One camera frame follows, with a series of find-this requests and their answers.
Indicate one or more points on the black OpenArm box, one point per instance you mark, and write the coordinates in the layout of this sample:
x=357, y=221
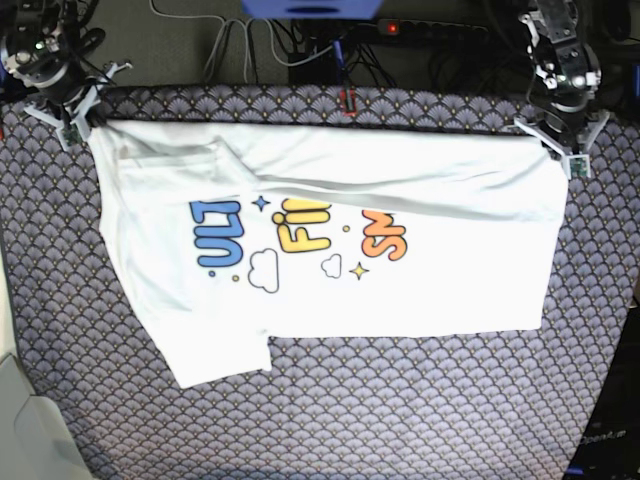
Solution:
x=609, y=448

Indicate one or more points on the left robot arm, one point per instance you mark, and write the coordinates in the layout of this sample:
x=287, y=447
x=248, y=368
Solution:
x=566, y=78

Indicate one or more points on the red clamp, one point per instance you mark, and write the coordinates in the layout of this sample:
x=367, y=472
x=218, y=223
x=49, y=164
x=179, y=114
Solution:
x=348, y=99

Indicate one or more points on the white printed T-shirt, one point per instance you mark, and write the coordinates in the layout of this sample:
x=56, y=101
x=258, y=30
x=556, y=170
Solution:
x=225, y=235

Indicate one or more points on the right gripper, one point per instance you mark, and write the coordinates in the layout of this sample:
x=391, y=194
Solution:
x=67, y=95

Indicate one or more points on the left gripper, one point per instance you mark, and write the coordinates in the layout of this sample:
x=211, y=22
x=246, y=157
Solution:
x=568, y=131

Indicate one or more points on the patterned grey table cloth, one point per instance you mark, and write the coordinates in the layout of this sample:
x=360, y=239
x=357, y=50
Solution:
x=491, y=406

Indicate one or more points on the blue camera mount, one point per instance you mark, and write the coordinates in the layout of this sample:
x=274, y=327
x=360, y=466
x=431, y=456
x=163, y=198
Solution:
x=312, y=9

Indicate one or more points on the black power strip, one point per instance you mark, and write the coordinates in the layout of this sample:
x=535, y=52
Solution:
x=427, y=31

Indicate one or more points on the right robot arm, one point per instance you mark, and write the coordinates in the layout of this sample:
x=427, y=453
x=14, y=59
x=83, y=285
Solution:
x=58, y=24

